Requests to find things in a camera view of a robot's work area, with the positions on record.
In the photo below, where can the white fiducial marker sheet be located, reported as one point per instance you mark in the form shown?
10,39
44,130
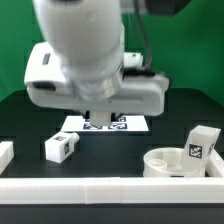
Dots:
125,123

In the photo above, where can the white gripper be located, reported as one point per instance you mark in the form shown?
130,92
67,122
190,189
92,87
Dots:
92,86

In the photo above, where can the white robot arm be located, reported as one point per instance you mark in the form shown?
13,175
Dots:
92,30

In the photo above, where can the white U-shaped fence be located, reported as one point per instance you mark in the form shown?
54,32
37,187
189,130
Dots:
110,190

